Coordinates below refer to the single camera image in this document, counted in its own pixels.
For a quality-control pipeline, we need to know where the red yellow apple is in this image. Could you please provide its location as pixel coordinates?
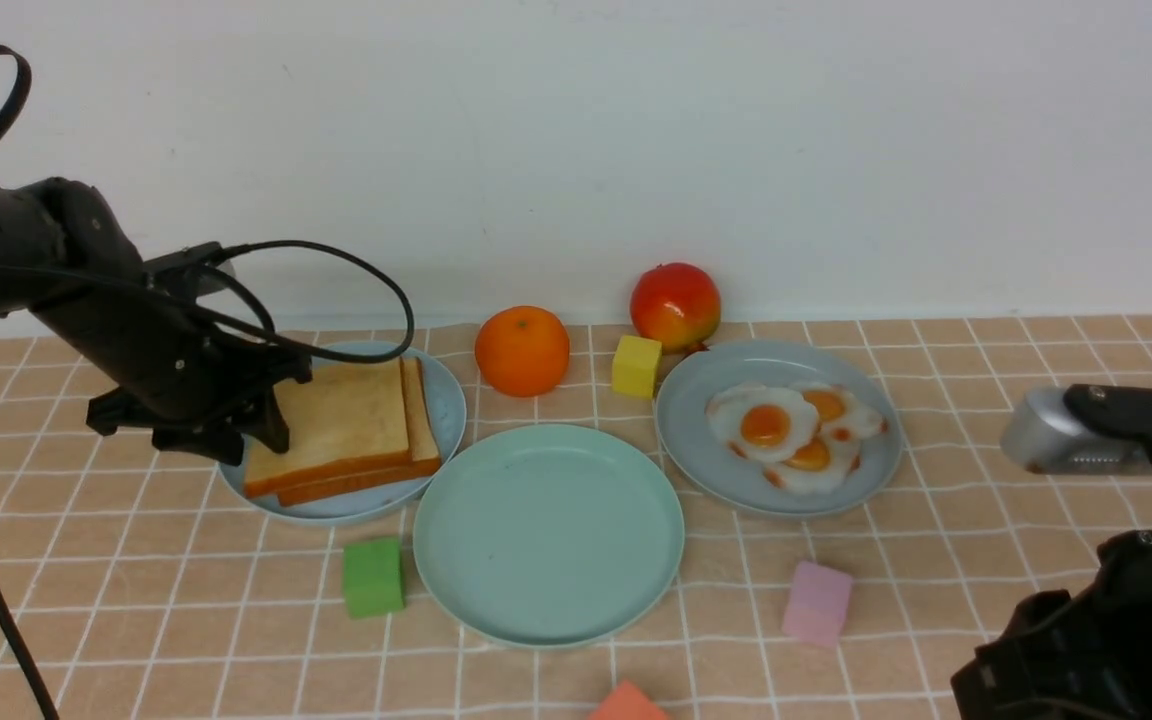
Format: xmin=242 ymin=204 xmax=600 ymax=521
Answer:
xmin=628 ymin=263 xmax=722 ymax=355

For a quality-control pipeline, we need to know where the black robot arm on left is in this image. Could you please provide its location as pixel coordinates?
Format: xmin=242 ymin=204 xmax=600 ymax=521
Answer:
xmin=0 ymin=179 xmax=312 ymax=465

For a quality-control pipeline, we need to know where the black gripper body on left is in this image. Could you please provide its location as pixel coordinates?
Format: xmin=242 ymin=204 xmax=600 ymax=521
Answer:
xmin=31 ymin=279 xmax=312 ymax=439

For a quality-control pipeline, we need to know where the checkered orange tablecloth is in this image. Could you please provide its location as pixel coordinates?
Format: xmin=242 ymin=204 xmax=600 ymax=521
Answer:
xmin=0 ymin=314 xmax=1152 ymax=719

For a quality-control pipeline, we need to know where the black cable on left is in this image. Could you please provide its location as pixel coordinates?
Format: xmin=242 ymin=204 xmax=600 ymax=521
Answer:
xmin=0 ymin=44 xmax=416 ymax=720

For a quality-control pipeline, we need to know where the silver wrist camera on right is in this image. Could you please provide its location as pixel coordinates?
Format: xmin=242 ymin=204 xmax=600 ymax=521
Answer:
xmin=1000 ymin=386 xmax=1152 ymax=477

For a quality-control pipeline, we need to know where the yellow foam cube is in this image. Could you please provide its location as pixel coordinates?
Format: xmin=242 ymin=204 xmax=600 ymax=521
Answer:
xmin=611 ymin=334 xmax=664 ymax=397

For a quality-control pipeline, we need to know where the fried egg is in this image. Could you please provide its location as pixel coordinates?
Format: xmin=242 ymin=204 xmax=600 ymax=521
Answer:
xmin=791 ymin=382 xmax=888 ymax=442
xmin=705 ymin=382 xmax=820 ymax=464
xmin=761 ymin=437 xmax=861 ymax=495

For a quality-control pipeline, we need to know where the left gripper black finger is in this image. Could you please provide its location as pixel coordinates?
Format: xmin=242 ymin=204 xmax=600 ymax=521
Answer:
xmin=86 ymin=388 xmax=244 ymax=465

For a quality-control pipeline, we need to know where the grey-blue right plate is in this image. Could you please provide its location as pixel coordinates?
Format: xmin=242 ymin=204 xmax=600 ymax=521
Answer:
xmin=655 ymin=340 xmax=908 ymax=520

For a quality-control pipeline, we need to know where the green foam cube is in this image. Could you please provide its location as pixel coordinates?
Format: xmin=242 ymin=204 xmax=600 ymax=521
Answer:
xmin=340 ymin=536 xmax=406 ymax=619

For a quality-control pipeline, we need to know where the orange fruit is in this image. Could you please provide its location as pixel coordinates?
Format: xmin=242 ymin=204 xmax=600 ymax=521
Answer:
xmin=473 ymin=305 xmax=571 ymax=397

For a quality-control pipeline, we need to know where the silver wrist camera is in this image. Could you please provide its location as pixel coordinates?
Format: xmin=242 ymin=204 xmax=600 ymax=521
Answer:
xmin=1000 ymin=386 xmax=1152 ymax=477
xmin=143 ymin=242 xmax=236 ymax=300

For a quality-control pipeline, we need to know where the pink foam cube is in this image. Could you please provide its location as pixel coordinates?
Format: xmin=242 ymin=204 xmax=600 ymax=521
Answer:
xmin=781 ymin=561 xmax=854 ymax=647

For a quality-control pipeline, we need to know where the silver wrist camera on left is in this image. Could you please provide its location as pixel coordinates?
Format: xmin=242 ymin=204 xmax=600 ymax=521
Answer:
xmin=143 ymin=242 xmax=236 ymax=300

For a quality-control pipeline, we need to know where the green centre plate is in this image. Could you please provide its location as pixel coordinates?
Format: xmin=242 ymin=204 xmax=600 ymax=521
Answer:
xmin=414 ymin=424 xmax=685 ymax=650

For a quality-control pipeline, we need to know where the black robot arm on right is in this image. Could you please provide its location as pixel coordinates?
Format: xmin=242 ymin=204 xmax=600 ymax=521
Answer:
xmin=952 ymin=530 xmax=1152 ymax=719

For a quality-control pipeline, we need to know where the toast slice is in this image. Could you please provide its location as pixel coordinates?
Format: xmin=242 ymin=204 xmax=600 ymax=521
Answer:
xmin=276 ymin=356 xmax=444 ymax=507
xmin=244 ymin=361 xmax=414 ymax=498

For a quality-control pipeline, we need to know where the left gripper black finger toast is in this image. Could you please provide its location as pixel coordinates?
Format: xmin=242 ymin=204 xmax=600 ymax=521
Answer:
xmin=248 ymin=386 xmax=291 ymax=454

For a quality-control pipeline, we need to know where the orange-red foam cube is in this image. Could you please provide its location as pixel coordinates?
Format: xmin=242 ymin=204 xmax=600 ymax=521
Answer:
xmin=588 ymin=680 xmax=668 ymax=720

